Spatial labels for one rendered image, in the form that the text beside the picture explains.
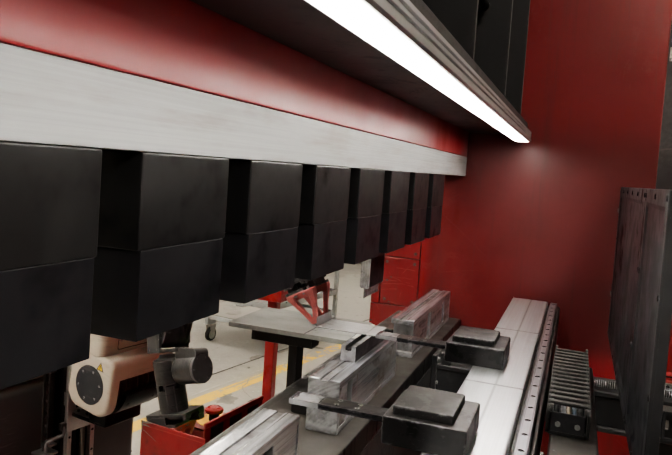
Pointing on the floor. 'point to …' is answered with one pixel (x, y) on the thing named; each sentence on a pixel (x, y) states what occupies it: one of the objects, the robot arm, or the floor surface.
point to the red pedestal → (271, 350)
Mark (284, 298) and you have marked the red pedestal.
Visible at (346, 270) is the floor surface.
